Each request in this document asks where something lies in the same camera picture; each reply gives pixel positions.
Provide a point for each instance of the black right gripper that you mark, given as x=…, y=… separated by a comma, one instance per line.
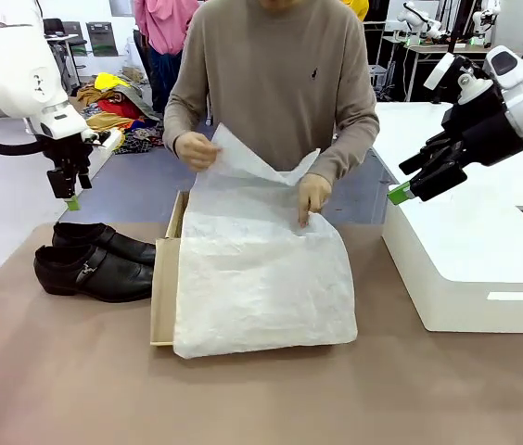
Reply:
x=484, y=134

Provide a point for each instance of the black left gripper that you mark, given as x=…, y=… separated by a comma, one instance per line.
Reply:
x=67, y=150

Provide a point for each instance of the white tissue paper sheet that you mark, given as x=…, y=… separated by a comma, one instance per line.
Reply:
x=261, y=278

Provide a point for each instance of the person's left forearm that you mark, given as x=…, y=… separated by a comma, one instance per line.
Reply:
x=349, y=148

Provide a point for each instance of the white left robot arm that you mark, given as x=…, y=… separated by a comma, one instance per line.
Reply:
x=11, y=69

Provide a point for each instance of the person's right forearm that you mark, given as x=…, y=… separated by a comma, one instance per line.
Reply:
x=175, y=125

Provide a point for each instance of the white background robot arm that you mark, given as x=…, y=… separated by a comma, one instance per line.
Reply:
x=484, y=18
x=417, y=16

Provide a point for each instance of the large white box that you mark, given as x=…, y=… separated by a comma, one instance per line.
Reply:
x=475, y=241

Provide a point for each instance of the beige cardboard shoe box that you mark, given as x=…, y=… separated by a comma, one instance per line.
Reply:
x=164, y=287

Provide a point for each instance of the person's left hand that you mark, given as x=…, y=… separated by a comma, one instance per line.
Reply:
x=313, y=192

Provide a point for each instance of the person's right hand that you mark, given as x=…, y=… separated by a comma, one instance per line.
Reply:
x=194, y=150

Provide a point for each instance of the colourful clothes pile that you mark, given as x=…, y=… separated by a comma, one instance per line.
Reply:
x=113, y=106

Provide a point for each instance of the white plastic bag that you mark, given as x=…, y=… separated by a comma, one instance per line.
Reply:
x=132, y=53

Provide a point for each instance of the black vertical pole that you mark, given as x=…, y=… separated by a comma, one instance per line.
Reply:
x=451, y=28

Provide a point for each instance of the grey equipment case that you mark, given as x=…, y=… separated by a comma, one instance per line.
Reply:
x=101, y=39

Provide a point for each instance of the person in yellow top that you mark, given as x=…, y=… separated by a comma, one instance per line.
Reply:
x=359, y=7

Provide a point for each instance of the person in pink top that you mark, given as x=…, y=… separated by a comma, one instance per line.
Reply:
x=164, y=23

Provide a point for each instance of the person in beige sweater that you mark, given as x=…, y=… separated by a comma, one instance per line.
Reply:
x=271, y=69

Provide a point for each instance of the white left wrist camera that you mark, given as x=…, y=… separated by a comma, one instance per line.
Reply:
x=97, y=137

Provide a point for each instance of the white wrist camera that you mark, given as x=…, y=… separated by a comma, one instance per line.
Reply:
x=97, y=137
x=438, y=72

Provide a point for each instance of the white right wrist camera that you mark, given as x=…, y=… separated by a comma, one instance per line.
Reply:
x=438, y=72

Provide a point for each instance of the metal frame background table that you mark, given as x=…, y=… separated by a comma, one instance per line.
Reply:
x=433, y=47

